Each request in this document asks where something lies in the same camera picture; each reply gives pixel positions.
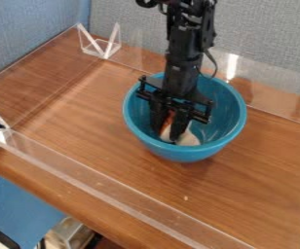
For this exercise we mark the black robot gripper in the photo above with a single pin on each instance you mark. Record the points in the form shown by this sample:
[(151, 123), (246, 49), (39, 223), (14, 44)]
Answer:
[(173, 92)]

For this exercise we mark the plush brown white mushroom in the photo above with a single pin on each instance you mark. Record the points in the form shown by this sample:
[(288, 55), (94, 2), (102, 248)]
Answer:
[(187, 139)]

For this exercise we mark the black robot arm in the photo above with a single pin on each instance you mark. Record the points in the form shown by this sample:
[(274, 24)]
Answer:
[(190, 26)]

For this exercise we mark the clear acrylic back barrier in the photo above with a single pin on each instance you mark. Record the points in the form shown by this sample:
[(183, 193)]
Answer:
[(269, 87)]

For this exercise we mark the clear acrylic barrier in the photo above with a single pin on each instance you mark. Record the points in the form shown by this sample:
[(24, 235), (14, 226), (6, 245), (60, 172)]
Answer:
[(269, 87), (134, 219)]

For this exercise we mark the clear acrylic front barrier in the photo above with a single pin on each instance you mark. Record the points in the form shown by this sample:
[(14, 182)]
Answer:
[(134, 219)]

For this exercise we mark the grey metal box below table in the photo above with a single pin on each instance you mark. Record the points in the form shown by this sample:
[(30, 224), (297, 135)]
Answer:
[(70, 234)]

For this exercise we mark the clear acrylic corner bracket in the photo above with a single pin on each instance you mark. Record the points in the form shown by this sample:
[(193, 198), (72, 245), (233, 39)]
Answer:
[(97, 46)]

